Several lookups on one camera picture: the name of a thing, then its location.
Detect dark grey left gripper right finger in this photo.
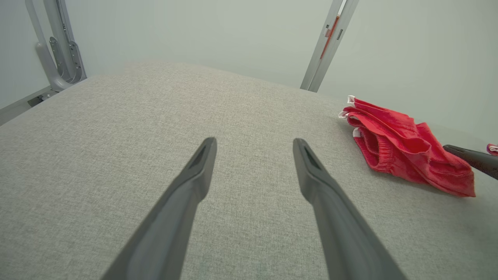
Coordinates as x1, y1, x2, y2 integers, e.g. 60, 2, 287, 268
292, 138, 407, 280

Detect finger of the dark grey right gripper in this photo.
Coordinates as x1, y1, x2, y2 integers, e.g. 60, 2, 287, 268
442, 144, 498, 180

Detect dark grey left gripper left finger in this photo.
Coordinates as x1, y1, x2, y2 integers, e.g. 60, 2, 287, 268
101, 136, 218, 280

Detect red shorts with white stripe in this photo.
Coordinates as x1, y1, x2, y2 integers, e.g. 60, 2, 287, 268
338, 95, 477, 198

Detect silver aluminium profile post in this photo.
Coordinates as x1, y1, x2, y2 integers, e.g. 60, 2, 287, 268
300, 0, 361, 93

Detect grey metal frame with brackets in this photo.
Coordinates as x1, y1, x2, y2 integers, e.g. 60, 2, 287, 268
25, 0, 88, 93

